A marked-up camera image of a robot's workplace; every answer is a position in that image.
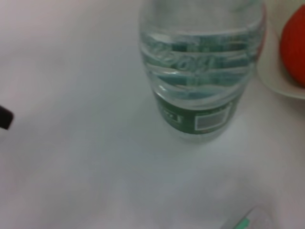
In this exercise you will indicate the mint green utility knife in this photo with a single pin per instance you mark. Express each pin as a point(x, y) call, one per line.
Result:
point(243, 224)

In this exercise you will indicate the clear green-label water bottle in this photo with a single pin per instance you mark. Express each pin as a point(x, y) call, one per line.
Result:
point(197, 71)

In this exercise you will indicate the red-orange toy fruit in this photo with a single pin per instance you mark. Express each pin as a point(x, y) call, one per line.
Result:
point(295, 47)

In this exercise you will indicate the pale green wavy fruit plate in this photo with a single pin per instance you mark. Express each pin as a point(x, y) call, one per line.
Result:
point(269, 78)

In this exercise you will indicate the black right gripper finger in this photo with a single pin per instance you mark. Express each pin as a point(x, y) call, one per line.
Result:
point(6, 118)

